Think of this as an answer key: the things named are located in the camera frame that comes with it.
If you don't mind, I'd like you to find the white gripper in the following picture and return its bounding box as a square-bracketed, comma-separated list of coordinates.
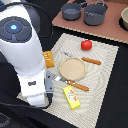
[17, 69, 55, 108]

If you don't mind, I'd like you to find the toy bread loaf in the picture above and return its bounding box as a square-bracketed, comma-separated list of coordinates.
[43, 51, 54, 68]

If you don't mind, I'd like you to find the yellow butter box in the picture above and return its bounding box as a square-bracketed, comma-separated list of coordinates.
[63, 86, 80, 109]

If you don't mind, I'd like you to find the red toy tomato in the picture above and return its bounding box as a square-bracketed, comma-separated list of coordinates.
[81, 40, 92, 50]

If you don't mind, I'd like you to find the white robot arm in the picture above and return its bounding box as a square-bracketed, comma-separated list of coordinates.
[0, 2, 47, 107]

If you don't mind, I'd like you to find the round wooden plate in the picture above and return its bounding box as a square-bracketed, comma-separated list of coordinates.
[59, 57, 87, 81]

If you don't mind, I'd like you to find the woven beige placemat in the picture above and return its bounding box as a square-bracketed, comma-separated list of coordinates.
[16, 32, 120, 128]

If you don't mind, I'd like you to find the left grey toy pot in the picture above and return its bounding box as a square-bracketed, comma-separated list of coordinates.
[61, 2, 87, 21]

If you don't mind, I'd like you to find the grey toy pot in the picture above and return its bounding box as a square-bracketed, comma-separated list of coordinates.
[84, 0, 107, 26]
[61, 2, 87, 21]

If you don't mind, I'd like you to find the right grey toy pot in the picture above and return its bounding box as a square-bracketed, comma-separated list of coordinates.
[84, 0, 107, 26]

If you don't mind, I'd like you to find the beige bowl at edge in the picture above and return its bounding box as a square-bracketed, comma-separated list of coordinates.
[120, 7, 128, 31]

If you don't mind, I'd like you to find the fork with wooden handle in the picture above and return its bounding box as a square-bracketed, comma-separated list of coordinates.
[51, 73, 89, 91]

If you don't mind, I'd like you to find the knife with wooden handle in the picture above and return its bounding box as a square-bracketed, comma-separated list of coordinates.
[61, 51, 101, 65]

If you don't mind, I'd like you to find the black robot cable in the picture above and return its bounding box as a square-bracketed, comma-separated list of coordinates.
[0, 6, 55, 110]

